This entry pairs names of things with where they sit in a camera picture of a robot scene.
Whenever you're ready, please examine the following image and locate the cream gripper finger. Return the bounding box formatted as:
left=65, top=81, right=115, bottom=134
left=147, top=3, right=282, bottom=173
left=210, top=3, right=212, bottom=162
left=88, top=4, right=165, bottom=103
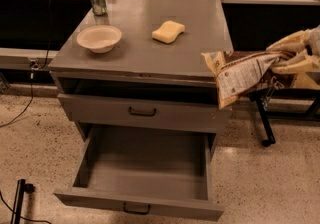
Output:
left=271, top=55, right=320, bottom=74
left=266, top=29, right=312, bottom=53

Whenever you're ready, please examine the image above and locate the brown chip bag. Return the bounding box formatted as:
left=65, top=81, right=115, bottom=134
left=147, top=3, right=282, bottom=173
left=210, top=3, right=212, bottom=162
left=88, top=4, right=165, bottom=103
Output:
left=203, top=50, right=319, bottom=109

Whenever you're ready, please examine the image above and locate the closed grey upper drawer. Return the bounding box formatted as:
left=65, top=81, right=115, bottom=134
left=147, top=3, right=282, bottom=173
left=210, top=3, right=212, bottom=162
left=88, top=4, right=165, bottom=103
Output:
left=58, top=94, right=231, bottom=133

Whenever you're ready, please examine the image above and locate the grey drawer cabinet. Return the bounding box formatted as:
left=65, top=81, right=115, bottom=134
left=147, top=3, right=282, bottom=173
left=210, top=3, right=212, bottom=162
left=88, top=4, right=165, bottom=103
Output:
left=49, top=0, right=232, bottom=141

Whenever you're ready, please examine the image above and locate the open grey bottom drawer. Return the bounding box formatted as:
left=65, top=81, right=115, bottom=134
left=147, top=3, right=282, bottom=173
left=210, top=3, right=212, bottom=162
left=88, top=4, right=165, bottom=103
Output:
left=55, top=125, right=224, bottom=221

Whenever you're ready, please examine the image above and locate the black table leg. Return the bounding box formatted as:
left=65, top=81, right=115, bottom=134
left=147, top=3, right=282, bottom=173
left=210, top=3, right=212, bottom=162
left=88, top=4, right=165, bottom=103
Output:
left=254, top=94, right=275, bottom=147

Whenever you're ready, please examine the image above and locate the yellow sponge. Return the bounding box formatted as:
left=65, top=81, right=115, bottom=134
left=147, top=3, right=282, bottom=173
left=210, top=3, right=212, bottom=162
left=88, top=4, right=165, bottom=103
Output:
left=152, top=21, right=185, bottom=44

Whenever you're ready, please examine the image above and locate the white paper bowl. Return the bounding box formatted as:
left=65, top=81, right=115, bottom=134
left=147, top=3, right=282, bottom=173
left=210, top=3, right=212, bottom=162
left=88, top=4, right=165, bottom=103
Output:
left=77, top=25, right=122, bottom=53

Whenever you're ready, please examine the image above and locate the black stand bottom left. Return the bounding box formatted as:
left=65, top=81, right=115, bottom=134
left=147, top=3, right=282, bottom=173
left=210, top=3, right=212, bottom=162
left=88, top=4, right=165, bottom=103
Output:
left=0, top=178, right=53, bottom=224

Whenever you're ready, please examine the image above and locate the black power cable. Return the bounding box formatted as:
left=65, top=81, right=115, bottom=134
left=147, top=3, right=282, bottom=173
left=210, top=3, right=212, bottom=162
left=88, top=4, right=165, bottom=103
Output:
left=0, top=0, right=67, bottom=129

